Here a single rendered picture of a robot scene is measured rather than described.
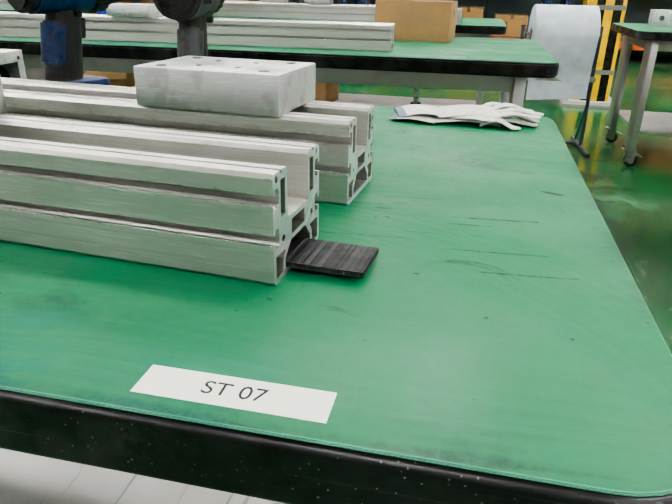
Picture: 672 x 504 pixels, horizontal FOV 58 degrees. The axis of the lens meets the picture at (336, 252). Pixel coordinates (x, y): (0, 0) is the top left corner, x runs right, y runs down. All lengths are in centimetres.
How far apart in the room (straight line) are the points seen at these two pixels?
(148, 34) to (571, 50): 263
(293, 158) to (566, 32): 368
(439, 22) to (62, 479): 205
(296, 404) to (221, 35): 203
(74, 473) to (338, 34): 157
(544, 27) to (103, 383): 387
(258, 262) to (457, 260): 17
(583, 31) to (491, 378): 383
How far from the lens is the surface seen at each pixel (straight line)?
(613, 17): 617
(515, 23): 1004
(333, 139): 61
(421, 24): 258
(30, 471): 121
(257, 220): 44
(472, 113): 103
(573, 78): 420
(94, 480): 116
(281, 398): 34
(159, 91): 67
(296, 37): 222
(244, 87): 62
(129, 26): 243
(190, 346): 39
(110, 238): 51
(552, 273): 51
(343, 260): 47
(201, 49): 87
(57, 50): 100
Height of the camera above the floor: 99
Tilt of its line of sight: 24 degrees down
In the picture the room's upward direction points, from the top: 1 degrees clockwise
